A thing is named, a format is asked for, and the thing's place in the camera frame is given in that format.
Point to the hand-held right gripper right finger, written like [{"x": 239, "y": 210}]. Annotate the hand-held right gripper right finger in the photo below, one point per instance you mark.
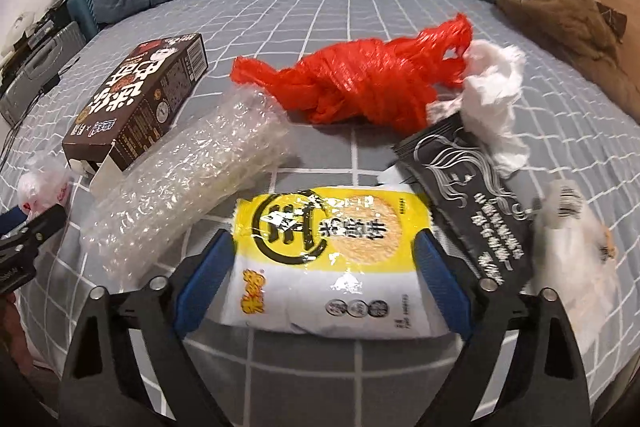
[{"x": 445, "y": 277}]

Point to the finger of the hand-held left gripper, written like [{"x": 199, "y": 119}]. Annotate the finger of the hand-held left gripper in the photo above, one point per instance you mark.
[
  {"x": 47, "y": 222},
  {"x": 10, "y": 221}
]

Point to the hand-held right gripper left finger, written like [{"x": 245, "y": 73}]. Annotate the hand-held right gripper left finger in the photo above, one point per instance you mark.
[{"x": 210, "y": 272}]

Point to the white plastic bag red print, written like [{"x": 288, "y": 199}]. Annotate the white plastic bag red print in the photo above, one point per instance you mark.
[{"x": 40, "y": 187}]

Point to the black printed packet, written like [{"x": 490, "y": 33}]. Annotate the black printed packet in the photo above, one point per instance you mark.
[{"x": 470, "y": 197}]

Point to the yellow and white snack packet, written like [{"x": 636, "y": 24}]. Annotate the yellow and white snack packet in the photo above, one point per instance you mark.
[{"x": 320, "y": 257}]

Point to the clear bubble wrap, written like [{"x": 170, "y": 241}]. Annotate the clear bubble wrap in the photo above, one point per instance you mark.
[{"x": 190, "y": 172}]

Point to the clear plastic wrapper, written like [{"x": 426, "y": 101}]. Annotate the clear plastic wrapper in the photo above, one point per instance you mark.
[{"x": 570, "y": 247}]

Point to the dark brown cardboard box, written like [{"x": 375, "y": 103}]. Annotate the dark brown cardboard box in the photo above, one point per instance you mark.
[{"x": 135, "y": 102}]

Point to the grey box appliance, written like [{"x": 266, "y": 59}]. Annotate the grey box appliance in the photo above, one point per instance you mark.
[{"x": 35, "y": 72}]

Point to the white crumpled plastic bag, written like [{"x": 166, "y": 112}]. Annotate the white crumpled plastic bag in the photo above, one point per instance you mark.
[{"x": 490, "y": 107}]

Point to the blue plastic crate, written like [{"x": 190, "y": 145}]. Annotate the blue plastic crate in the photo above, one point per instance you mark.
[{"x": 82, "y": 14}]

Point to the brown fleece garment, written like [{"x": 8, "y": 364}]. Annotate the brown fleece garment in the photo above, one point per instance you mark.
[{"x": 550, "y": 22}]

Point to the grey checked bed sheet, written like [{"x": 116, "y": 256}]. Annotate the grey checked bed sheet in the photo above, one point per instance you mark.
[{"x": 320, "y": 2}]

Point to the dark patterned cloth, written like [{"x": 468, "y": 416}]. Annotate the dark patterned cloth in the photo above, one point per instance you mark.
[{"x": 614, "y": 22}]

